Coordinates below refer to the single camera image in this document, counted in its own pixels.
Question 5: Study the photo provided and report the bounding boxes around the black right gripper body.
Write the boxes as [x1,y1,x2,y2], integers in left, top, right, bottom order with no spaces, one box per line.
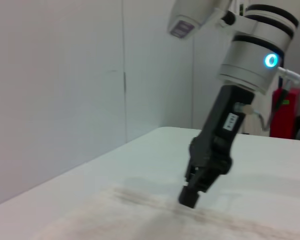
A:
[188,84,256,176]

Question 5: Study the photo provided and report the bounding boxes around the grey right gripper cable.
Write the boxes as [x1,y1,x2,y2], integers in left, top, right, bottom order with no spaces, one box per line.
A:
[234,66,300,131]

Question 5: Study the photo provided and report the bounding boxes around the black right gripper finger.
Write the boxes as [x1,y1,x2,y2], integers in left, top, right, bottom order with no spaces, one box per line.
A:
[189,167,216,210]
[179,163,200,208]

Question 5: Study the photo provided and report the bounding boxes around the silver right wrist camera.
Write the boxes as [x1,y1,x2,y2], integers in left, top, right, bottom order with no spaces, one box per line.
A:
[166,0,232,40]

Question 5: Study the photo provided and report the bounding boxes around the red fire extinguisher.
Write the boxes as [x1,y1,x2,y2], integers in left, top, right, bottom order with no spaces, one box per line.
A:
[269,87,300,139]

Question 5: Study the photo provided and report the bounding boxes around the white ribbed towel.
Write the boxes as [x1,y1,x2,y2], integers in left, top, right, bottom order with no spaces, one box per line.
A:
[0,184,300,240]

